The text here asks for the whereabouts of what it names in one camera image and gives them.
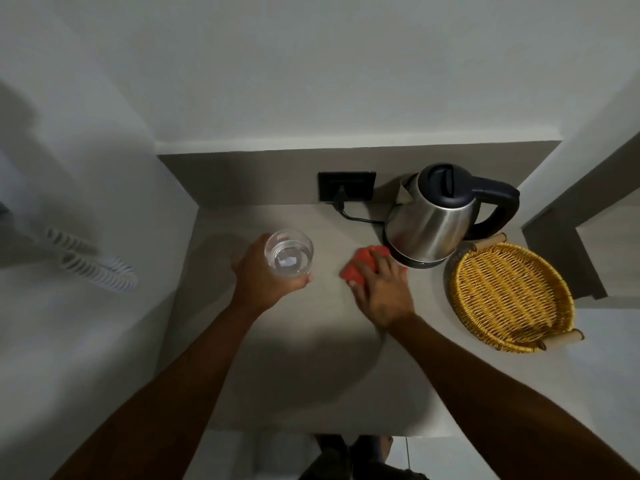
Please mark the person's left hand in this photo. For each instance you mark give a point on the person's left hand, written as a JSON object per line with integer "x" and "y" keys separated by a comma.
{"x": 260, "y": 284}

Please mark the person's right hand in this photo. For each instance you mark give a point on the person's right hand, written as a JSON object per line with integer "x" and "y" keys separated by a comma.
{"x": 387, "y": 297}

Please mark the person's right thumb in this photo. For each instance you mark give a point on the person's right thumb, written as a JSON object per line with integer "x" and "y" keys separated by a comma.
{"x": 357, "y": 291}

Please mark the person's left thumb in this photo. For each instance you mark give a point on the person's left thumb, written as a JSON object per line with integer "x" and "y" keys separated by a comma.
{"x": 299, "y": 281}

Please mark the red cleaning cloth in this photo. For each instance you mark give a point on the red cleaning cloth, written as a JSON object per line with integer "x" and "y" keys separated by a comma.
{"x": 357, "y": 267}

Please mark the clear drinking glass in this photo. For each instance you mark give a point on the clear drinking glass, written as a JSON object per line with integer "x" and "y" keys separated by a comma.
{"x": 289, "y": 254}

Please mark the person's left forearm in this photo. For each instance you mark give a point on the person's left forearm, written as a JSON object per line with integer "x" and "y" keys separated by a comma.
{"x": 165, "y": 394}

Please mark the person's right forearm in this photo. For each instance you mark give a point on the person's right forearm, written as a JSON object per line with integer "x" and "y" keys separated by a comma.
{"x": 500, "y": 409}

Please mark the black kettle base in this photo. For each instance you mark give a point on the black kettle base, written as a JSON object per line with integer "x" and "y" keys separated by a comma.
{"x": 417, "y": 263}

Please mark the yellow wicker tray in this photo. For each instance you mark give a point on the yellow wicker tray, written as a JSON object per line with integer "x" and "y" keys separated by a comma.
{"x": 512, "y": 294}

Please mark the person's legs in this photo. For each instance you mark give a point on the person's legs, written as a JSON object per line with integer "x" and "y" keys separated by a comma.
{"x": 360, "y": 459}

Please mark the black wall socket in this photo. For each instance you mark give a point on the black wall socket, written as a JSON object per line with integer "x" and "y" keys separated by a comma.
{"x": 350, "y": 182}

